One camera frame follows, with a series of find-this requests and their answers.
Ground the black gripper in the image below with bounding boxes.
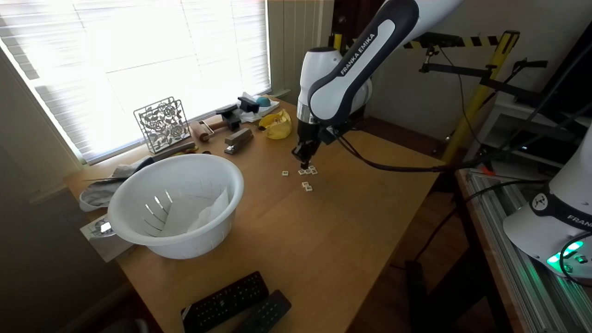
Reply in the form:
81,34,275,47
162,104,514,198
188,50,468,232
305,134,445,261
292,122,334,169

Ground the white letter tile O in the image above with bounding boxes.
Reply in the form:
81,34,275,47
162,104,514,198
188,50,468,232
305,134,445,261
297,165,318,176

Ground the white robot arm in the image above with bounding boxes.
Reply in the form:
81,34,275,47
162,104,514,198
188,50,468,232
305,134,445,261
292,0,592,285

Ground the grey metal stapler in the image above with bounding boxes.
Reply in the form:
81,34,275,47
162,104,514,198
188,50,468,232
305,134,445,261
225,128,253,156

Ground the black clamp tool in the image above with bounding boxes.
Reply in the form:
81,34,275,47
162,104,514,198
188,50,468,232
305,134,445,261
218,97,259,132

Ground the white plastic bowl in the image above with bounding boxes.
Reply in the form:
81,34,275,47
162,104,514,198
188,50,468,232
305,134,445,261
107,154,244,259

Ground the black remote control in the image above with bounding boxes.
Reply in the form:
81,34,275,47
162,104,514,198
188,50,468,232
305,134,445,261
233,291,292,333
183,272,268,333

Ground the black yellow striped bar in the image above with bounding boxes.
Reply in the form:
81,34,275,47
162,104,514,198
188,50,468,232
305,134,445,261
407,32,499,48

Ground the grey cloth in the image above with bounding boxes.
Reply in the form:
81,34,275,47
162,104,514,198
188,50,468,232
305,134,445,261
77,167,135,213

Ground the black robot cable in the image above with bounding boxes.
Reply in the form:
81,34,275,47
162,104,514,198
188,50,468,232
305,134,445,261
334,135,495,176

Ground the white wire lattice cube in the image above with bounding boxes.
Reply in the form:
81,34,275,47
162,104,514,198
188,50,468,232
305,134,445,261
133,97,190,154

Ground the black camera on boom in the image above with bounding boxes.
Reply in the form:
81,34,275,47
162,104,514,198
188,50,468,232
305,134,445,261
418,32,464,48

